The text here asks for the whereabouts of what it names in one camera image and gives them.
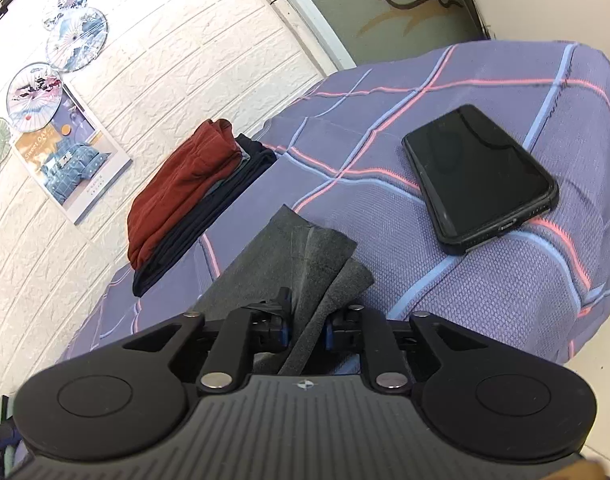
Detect dark grey pants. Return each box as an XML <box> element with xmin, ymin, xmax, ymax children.
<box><xmin>194</xmin><ymin>206</ymin><xmax>373</xmax><ymax>376</ymax></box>

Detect purple plaid bed sheet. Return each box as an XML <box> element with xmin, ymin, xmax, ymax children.
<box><xmin>64</xmin><ymin>41</ymin><xmax>610</xmax><ymax>363</ymax></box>

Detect navy folded garment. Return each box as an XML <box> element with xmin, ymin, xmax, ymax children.
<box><xmin>132</xmin><ymin>134</ymin><xmax>277</xmax><ymax>297</ymax></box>

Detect red folded garment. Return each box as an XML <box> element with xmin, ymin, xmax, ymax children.
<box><xmin>127</xmin><ymin>119</ymin><xmax>242</xmax><ymax>270</ymax></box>

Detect black smartphone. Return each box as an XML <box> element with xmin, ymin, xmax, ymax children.
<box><xmin>401</xmin><ymin>104</ymin><xmax>559</xmax><ymax>256</ymax></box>

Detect green painted headboard panel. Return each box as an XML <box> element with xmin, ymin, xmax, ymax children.
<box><xmin>311</xmin><ymin>0</ymin><xmax>488</xmax><ymax>65</ymax></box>

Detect round painted fan lower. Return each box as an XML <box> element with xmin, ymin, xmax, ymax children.
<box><xmin>6</xmin><ymin>62</ymin><xmax>63</xmax><ymax>133</ymax></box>

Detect round painted fan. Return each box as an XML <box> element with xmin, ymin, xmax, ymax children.
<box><xmin>6</xmin><ymin>62</ymin><xmax>63</xmax><ymax>133</ymax></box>
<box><xmin>46</xmin><ymin>6</ymin><xmax>108</xmax><ymax>73</ymax></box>

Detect round painted fan upper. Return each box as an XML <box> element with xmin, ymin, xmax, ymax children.
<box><xmin>46</xmin><ymin>6</ymin><xmax>108</xmax><ymax>73</ymax></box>

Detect bedding poster on wall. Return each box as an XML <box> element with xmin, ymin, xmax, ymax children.
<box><xmin>14</xmin><ymin>88</ymin><xmax>131</xmax><ymax>224</ymax></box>

